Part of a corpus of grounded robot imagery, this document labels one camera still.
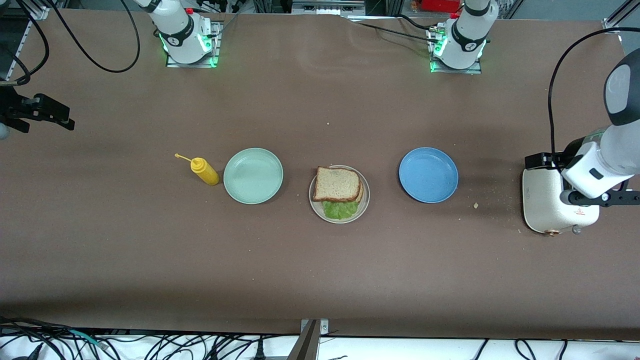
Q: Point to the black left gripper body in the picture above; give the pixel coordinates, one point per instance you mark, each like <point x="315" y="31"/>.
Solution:
<point x="556" y="159"/>

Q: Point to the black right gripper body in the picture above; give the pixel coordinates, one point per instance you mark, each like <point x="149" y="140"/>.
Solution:
<point x="10" y="109"/>

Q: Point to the brown toasted bread slice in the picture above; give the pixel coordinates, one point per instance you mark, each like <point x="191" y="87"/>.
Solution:
<point x="361" y="192"/>
<point x="336" y="184"/>

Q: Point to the green lettuce leaf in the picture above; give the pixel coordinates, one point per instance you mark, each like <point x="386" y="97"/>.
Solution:
<point x="340" y="209"/>

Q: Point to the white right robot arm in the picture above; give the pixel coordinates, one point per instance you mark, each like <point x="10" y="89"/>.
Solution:
<point x="180" y="30"/>

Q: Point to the blue plate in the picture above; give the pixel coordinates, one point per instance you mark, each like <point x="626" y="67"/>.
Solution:
<point x="428" y="175"/>

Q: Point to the beige plate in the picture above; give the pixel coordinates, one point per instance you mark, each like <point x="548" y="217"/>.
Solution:
<point x="365" y="205"/>

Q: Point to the mint green plate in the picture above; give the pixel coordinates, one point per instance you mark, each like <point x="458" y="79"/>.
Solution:
<point x="252" y="176"/>

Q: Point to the white two-slot toaster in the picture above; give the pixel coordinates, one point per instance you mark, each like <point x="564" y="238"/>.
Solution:
<point x="542" y="200"/>

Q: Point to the yellow squeeze sauce bottle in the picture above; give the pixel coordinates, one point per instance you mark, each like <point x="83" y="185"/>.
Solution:
<point x="205" y="173"/>

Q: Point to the red box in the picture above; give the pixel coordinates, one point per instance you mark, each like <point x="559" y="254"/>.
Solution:
<point x="437" y="5"/>

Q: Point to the grey metal device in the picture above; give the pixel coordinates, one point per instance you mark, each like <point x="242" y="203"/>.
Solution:
<point x="327" y="6"/>

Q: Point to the dark metal bar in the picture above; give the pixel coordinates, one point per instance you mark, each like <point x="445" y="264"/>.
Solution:
<point x="305" y="345"/>

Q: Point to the black power plug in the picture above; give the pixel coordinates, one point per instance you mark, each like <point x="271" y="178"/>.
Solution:
<point x="259" y="352"/>

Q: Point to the aluminium corner bracket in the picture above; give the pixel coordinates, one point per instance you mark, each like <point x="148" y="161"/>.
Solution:
<point x="40" y="12"/>

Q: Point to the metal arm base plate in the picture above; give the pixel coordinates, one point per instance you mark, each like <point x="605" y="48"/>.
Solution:
<point x="217" y="45"/>
<point x="432" y="67"/>

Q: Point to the aluminium frame profile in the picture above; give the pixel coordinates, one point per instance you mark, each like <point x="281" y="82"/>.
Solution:
<point x="617" y="20"/>

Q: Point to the silver metal bracket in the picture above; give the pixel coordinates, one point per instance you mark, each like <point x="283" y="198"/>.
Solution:
<point x="324" y="327"/>

